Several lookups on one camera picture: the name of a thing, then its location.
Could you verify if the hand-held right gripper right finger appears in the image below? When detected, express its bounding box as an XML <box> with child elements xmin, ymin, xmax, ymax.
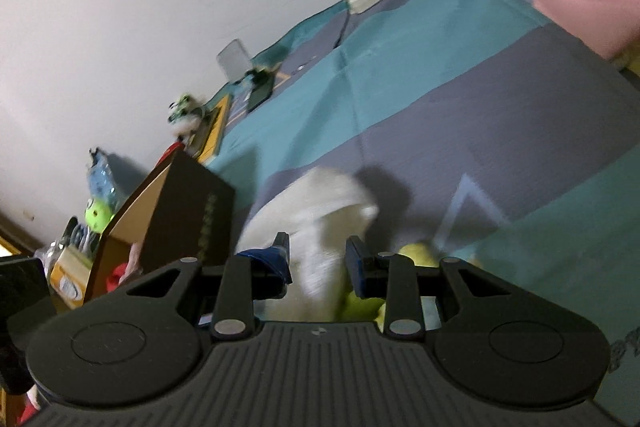
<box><xmin>346</xmin><ymin>235</ymin><xmax>526</xmax><ymax>342</ymax></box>

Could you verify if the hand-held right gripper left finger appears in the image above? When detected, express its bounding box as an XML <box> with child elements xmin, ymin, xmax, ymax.
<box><xmin>107</xmin><ymin>232</ymin><xmax>293</xmax><ymax>342</ymax></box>

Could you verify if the white plush toy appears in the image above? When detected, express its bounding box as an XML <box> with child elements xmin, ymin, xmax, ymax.
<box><xmin>235</xmin><ymin>167</ymin><xmax>380</xmax><ymax>323</ymax></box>

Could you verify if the brown cardboard box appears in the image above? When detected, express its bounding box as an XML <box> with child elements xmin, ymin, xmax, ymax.
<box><xmin>82</xmin><ymin>149</ymin><xmax>236</xmax><ymax>308</ymax></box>

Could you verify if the red soft cloth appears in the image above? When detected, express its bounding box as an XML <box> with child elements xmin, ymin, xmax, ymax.
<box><xmin>106</xmin><ymin>263</ymin><xmax>128</xmax><ymax>294</ymax></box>

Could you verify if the pink soft toy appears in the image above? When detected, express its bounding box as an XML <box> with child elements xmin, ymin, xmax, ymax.
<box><xmin>125</xmin><ymin>243</ymin><xmax>146</xmax><ymax>280</ymax></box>

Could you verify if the yellow tissue box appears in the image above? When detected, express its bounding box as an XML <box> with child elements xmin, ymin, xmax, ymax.
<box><xmin>49</xmin><ymin>246</ymin><xmax>96</xmax><ymax>310</ymax></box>

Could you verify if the grey striped cloth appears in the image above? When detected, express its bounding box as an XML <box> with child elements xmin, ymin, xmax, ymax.
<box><xmin>60</xmin><ymin>217</ymin><xmax>96</xmax><ymax>258</ymax></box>

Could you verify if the green frog plush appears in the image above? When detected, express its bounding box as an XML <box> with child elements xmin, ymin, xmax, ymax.
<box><xmin>84</xmin><ymin>198</ymin><xmax>113</xmax><ymax>233</ymax></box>

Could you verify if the yellow flat box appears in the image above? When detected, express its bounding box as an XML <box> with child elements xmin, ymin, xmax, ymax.
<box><xmin>192</xmin><ymin>94</ymin><xmax>236</xmax><ymax>158</ymax></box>

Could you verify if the red plush cylinder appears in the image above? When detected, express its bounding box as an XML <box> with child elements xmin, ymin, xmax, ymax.
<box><xmin>155</xmin><ymin>142</ymin><xmax>183</xmax><ymax>168</ymax></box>

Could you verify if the black smartphone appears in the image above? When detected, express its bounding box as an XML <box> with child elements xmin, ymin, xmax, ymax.
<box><xmin>246</xmin><ymin>69</ymin><xmax>276</xmax><ymax>112</ymax></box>

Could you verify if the panda plush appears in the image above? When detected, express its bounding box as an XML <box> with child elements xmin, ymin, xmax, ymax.
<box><xmin>167</xmin><ymin>93</ymin><xmax>206</xmax><ymax>140</ymax></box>

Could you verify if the teal and grey bed sheet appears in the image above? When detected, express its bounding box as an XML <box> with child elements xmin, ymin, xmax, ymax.
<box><xmin>200</xmin><ymin>0</ymin><xmax>640</xmax><ymax>427</ymax></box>

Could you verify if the cream blanket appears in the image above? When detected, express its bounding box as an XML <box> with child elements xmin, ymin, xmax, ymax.
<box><xmin>612</xmin><ymin>52</ymin><xmax>640</xmax><ymax>78</ymax></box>

